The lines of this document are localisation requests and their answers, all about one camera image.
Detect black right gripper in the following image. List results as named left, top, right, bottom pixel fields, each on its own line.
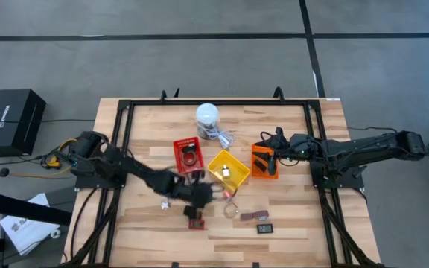
left=253, top=127, right=314, bottom=176

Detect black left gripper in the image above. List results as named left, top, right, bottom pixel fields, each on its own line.
left=162, top=170, right=225, bottom=208

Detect gold metal watch band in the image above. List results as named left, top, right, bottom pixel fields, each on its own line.
left=223, top=200, right=240, bottom=220

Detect small red digital display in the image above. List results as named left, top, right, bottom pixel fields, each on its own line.
left=188, top=218, right=206, bottom=232

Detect orange plastic basket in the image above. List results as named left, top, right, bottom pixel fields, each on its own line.
left=250, top=143, right=279, bottom=180

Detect black charger cube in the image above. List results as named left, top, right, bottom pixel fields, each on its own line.
left=182, top=205, right=200, bottom=220

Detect yellow plastic basket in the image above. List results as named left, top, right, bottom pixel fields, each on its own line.
left=206, top=148, right=252, bottom=191

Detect red plastic basket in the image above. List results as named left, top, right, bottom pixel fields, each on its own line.
left=172, top=136, right=205, bottom=175

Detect brown woven belt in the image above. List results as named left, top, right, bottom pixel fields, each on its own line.
left=239, top=209, right=270, bottom=221

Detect white dome lamp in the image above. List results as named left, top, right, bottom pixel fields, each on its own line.
left=195, top=103, right=221, bottom=141

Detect white paper sheets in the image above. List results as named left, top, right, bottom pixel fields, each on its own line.
left=0, top=192, right=61, bottom=257

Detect dark grey cart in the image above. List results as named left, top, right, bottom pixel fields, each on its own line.
left=0, top=109, right=73, bottom=268

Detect black cardboard box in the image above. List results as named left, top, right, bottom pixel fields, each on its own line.
left=0, top=88, right=47, bottom=157

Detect white lamp cable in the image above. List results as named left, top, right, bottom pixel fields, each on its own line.
left=197, top=124, right=237, bottom=150

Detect black aluminium table frame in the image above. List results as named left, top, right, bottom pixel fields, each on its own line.
left=60, top=86, right=387, bottom=268

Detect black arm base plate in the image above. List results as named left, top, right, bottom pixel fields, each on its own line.
left=309, top=159, right=365, bottom=190
left=74, top=173, right=128, bottom=191

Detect yellow cable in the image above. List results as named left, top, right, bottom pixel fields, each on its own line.
left=7, top=138, right=80, bottom=179

